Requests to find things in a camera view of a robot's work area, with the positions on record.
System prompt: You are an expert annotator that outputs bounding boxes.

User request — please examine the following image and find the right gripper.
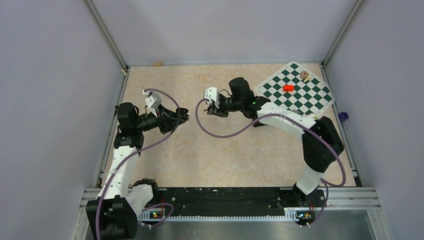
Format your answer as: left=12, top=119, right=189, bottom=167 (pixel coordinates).
left=207, top=95, right=243, bottom=118

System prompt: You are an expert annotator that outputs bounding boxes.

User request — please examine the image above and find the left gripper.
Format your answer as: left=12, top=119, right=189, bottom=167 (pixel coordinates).
left=134, top=103, right=186, bottom=134

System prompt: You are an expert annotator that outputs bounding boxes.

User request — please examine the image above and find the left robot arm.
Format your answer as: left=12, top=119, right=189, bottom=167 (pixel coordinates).
left=85, top=102, right=189, bottom=240

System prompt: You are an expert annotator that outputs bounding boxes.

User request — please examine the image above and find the cork on back edge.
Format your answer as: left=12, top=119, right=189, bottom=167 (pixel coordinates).
left=152, top=61, right=163, bottom=67

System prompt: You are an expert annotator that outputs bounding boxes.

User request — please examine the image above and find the red block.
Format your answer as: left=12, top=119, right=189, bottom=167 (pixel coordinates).
left=282, top=84, right=295, bottom=92

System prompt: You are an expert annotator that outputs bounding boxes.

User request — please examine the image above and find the green white chessboard mat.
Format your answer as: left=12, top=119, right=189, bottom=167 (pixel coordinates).
left=254, top=61, right=335, bottom=118

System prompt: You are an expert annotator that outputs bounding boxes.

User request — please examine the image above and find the small beige figurine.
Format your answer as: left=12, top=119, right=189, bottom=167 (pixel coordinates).
left=300, top=70, right=311, bottom=82

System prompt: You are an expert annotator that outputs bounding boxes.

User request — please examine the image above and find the purple object at right edge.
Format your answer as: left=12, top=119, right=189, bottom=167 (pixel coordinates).
left=338, top=112, right=349, bottom=123

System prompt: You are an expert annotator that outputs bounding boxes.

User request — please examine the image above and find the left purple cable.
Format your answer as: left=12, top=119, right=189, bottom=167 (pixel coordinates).
left=95, top=88, right=182, bottom=240

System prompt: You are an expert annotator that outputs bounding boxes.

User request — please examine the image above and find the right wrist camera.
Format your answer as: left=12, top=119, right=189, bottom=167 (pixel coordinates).
left=203, top=87, right=219, bottom=108

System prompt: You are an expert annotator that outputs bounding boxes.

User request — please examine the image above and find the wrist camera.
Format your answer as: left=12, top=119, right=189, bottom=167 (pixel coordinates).
left=143, top=90, right=162, bottom=118
left=203, top=87, right=219, bottom=108

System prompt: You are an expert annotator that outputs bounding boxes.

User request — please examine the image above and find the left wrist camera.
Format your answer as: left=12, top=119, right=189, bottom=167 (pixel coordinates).
left=143, top=90, right=162, bottom=118

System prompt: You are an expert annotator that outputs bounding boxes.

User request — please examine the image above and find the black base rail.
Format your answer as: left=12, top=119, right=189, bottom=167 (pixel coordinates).
left=142, top=187, right=326, bottom=221

